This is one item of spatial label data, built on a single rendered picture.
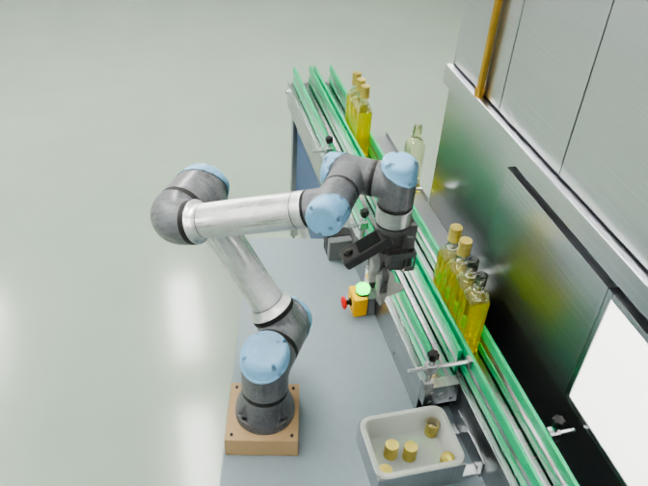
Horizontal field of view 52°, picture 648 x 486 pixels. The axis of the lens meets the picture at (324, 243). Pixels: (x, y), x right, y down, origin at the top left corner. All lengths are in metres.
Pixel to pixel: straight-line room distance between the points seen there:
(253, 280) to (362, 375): 0.49
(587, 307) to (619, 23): 0.58
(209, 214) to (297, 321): 0.44
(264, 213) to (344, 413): 0.73
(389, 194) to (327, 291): 0.88
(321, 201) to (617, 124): 0.62
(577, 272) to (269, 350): 0.72
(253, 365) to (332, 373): 0.41
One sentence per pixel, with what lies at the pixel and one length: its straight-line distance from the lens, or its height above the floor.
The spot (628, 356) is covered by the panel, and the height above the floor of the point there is 1.24.
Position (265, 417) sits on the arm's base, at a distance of 1.67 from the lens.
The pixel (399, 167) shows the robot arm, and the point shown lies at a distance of 1.29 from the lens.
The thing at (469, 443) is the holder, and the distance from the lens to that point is 1.79.
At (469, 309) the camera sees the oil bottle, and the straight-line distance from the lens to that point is 1.72.
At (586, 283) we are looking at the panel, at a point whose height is 1.28.
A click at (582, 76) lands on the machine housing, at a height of 1.63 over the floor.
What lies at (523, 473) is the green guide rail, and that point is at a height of 0.92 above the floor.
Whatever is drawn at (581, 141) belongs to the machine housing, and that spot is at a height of 1.51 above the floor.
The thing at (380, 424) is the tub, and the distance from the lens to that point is 1.74.
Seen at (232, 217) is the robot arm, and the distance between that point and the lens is 1.32.
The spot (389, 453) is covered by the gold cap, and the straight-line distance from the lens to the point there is 1.71.
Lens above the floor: 2.21
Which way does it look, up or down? 39 degrees down
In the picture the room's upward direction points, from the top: 3 degrees clockwise
